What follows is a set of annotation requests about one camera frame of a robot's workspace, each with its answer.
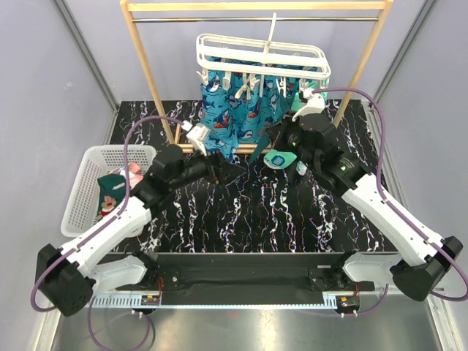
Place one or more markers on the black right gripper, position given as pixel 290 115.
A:
pixel 279 131

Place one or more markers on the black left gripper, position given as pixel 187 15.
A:
pixel 219 169

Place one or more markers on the dark teal sock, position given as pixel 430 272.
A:
pixel 267 140
pixel 112 190

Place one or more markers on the pink sock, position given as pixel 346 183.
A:
pixel 133 168
pixel 134 179

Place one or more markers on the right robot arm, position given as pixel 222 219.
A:
pixel 422 256

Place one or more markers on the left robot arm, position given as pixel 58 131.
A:
pixel 71 275

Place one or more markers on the white plastic clip hanger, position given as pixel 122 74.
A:
pixel 255 58

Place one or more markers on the mint green sock left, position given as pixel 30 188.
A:
pixel 283 159

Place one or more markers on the mint green sock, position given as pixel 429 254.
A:
pixel 283 159
pixel 301 169

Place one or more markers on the mint green sock right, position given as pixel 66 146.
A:
pixel 301 169

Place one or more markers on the wooden clothes rack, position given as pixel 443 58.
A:
pixel 382 7

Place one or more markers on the blue shark print shorts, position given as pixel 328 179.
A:
pixel 239 112

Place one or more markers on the white perforated plastic basket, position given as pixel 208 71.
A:
pixel 81 209

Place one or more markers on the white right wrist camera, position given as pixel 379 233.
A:
pixel 306 102

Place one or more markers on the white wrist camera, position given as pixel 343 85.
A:
pixel 196 135
pixel 306 102

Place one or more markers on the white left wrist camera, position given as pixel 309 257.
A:
pixel 196 135

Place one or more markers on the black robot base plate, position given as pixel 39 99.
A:
pixel 258 280

